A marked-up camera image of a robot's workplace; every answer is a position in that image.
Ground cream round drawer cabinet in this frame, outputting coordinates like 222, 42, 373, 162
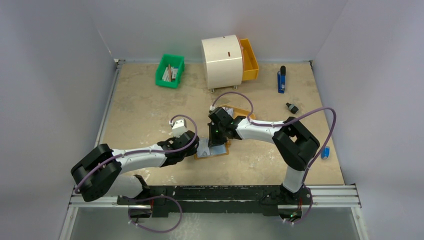
201, 34, 244, 92

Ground blue black marker pen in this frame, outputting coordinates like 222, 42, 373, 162
277, 65, 286, 94

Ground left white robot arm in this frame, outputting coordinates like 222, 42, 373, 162
70, 130, 200, 205

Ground green plastic bin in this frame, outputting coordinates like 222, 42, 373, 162
155, 54, 185, 89

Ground orange card holder wallet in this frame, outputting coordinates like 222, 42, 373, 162
194, 142, 231, 160

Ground orange oval tray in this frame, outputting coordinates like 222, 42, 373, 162
219, 104, 250, 119

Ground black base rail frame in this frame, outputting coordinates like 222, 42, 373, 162
67, 183, 362, 220

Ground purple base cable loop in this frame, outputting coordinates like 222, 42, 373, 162
127, 194, 185, 234

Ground orange open drawer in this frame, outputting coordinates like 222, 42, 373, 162
239, 38, 259, 81

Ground small black knob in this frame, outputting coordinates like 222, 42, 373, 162
286, 102, 299, 114

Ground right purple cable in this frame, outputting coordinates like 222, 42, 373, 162
210, 91, 338, 186

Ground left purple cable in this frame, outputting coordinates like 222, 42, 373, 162
73, 114, 199, 196

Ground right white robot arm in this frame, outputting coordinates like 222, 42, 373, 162
208, 106, 320, 204

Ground small blue object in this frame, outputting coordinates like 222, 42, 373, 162
320, 146, 331, 160

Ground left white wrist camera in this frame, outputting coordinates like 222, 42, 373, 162
169, 118, 187, 138

